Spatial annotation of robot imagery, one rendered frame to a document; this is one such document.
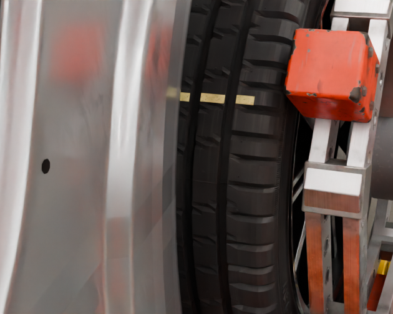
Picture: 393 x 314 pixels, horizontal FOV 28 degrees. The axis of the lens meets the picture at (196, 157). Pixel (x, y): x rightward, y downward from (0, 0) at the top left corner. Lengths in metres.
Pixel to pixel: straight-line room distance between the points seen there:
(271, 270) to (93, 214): 0.26
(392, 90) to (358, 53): 0.27
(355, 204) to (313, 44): 0.18
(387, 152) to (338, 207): 0.22
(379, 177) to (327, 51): 0.32
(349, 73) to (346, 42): 0.03
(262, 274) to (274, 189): 0.10
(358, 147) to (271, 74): 0.12
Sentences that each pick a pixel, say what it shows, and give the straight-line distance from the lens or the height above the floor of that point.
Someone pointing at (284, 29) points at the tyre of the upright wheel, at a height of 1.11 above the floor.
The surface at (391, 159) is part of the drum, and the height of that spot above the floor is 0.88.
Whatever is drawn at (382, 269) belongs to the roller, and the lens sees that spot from 1.39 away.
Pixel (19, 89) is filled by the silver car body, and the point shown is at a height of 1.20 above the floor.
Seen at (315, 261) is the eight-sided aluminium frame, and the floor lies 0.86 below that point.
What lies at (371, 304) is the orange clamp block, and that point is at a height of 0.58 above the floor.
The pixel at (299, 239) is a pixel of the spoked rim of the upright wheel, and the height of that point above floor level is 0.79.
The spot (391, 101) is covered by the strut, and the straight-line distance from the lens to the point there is 1.04.
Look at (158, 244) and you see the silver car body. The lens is 0.73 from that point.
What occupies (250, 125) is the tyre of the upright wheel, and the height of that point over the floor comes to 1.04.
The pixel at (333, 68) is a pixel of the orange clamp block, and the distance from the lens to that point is 0.77.
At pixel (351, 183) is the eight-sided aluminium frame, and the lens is 0.83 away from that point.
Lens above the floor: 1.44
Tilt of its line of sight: 32 degrees down
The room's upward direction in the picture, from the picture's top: 8 degrees counter-clockwise
